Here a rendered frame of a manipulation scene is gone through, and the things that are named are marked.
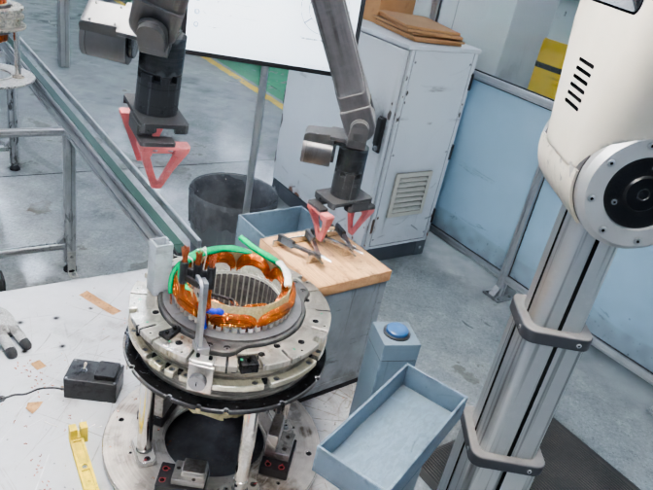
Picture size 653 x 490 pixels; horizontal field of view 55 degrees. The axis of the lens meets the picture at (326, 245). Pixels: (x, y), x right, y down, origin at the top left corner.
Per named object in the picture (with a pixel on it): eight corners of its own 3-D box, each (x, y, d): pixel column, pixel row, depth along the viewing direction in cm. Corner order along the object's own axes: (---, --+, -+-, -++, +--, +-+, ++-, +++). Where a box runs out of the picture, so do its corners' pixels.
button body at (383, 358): (356, 451, 121) (384, 345, 109) (346, 424, 127) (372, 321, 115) (389, 448, 123) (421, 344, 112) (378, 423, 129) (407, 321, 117)
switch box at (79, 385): (74, 376, 125) (73, 353, 123) (123, 382, 126) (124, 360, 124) (62, 397, 120) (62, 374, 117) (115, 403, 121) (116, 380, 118)
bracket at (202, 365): (189, 380, 91) (192, 352, 88) (214, 386, 91) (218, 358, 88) (186, 389, 89) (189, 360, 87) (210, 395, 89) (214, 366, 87)
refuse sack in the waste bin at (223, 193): (168, 245, 289) (174, 174, 273) (244, 235, 311) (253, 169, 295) (204, 290, 263) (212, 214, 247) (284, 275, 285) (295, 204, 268)
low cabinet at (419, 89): (429, 255, 377) (488, 51, 322) (356, 268, 345) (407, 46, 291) (333, 185, 447) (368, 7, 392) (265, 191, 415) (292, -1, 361)
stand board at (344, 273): (258, 248, 130) (259, 238, 129) (330, 235, 141) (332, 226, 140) (314, 299, 117) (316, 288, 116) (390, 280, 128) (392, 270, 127)
